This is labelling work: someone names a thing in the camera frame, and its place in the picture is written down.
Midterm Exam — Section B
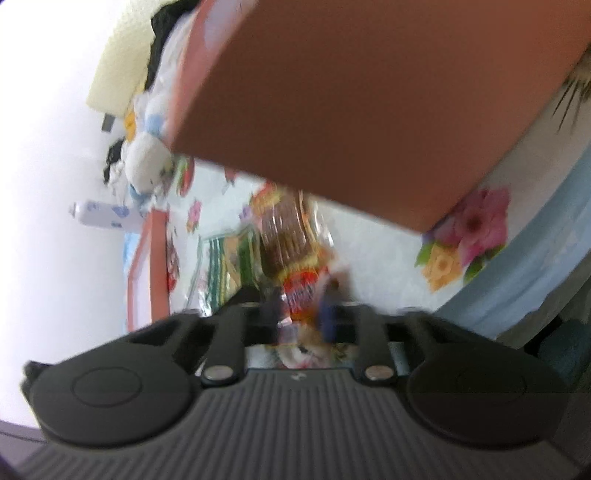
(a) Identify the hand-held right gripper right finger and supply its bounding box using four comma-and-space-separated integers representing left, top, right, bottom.
318, 281, 467, 384

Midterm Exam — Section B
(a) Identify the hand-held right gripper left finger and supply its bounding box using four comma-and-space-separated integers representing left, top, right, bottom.
126, 286, 284, 388

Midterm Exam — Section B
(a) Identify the brown red label snack packet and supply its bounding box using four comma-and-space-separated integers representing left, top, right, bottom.
252, 185, 352, 365

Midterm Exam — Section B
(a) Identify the deep pink box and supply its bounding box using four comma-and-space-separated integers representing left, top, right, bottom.
166, 0, 591, 234

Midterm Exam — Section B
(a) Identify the green striped snack packet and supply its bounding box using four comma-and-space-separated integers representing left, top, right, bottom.
187, 226, 262, 319

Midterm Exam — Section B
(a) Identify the floral tablecloth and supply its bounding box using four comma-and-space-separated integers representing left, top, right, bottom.
164, 69, 591, 370

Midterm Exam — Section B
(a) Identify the white spray bottle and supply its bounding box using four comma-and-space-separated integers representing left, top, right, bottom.
69, 199, 139, 230

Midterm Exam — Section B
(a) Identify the white and blue plush toy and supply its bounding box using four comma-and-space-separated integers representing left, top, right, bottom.
122, 92, 178, 204

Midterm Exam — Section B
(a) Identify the light blue bedsheet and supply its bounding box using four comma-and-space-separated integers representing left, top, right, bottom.
438, 138, 591, 333

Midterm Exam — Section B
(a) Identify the heap of black white clothes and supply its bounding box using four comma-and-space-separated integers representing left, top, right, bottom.
102, 138, 130, 185

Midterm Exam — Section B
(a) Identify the cream quilted headboard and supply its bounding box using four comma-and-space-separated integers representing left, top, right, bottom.
90, 0, 160, 118

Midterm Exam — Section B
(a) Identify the black clothing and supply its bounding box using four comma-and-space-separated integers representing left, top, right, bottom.
148, 0, 204, 88

